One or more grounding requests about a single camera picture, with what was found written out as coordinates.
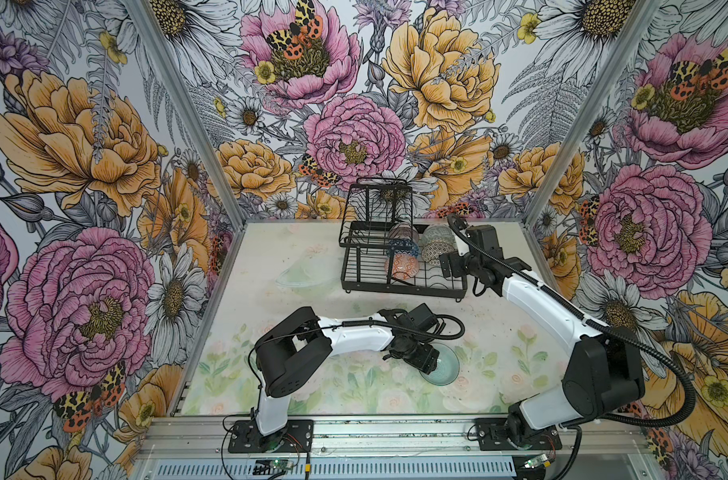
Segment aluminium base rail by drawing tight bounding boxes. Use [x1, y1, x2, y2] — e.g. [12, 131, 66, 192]
[131, 415, 664, 479]

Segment blue triangle pattern bowl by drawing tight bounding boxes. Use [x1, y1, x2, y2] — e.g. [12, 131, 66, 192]
[389, 239, 420, 257]

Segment brown lattice pattern bowl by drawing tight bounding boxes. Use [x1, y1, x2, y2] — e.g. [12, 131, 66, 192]
[419, 235, 457, 265]

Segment teal striped bowl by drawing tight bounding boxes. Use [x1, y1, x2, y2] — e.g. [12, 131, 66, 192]
[420, 343, 460, 387]

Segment black wire dish rack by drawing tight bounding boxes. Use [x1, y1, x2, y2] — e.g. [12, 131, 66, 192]
[339, 177, 468, 302]

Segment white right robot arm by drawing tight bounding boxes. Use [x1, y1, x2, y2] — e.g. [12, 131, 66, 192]
[440, 215, 645, 447]

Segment white slotted cable duct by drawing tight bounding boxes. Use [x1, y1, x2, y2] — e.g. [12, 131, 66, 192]
[144, 456, 517, 479]

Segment green patterned bowl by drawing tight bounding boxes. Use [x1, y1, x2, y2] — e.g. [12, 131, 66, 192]
[423, 224, 455, 243]

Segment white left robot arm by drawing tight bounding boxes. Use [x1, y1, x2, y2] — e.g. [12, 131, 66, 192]
[250, 304, 465, 437]

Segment purple striped bowl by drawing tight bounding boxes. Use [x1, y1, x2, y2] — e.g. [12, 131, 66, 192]
[389, 222, 419, 242]

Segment orange patterned bowl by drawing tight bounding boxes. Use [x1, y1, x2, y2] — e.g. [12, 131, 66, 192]
[385, 253, 420, 281]

